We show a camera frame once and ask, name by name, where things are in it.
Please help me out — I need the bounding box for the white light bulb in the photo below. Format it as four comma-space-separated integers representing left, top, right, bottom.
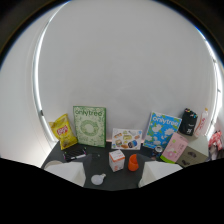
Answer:
90, 173, 107, 186

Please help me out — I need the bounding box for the white and orange small box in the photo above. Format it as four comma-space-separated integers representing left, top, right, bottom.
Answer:
108, 149, 126, 173

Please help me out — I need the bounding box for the blue onlytree box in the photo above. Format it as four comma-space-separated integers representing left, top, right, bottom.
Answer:
142, 111, 183, 151

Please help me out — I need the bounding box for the white food picture card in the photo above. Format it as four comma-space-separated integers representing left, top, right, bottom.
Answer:
110, 128, 143, 151

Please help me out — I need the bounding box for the green onlytree box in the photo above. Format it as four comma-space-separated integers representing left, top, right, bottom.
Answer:
72, 105, 108, 148

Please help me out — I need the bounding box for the black notebook with pen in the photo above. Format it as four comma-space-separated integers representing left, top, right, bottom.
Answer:
62, 145, 88, 163

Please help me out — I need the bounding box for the yellow Lay's chips bag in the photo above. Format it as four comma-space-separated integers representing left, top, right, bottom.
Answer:
49, 113, 78, 151

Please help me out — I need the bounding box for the orange plastic cup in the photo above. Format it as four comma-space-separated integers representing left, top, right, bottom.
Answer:
127, 153, 140, 172

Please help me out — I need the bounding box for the pink and green box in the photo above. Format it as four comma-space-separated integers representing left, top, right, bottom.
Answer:
160, 132, 189, 164

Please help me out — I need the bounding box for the black pen pouch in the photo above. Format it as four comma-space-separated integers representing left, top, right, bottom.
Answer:
178, 108, 199, 137

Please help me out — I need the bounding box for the grey brown cardboard box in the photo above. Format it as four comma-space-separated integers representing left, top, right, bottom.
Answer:
176, 145, 210, 168

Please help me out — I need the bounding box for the red patterned packet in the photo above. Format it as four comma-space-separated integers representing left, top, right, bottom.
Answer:
208, 130, 224, 152

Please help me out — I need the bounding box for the small metal can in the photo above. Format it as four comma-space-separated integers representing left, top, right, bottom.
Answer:
153, 145, 164, 159

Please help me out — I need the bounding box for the white and pink bottle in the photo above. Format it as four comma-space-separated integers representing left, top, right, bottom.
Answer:
194, 107, 210, 138

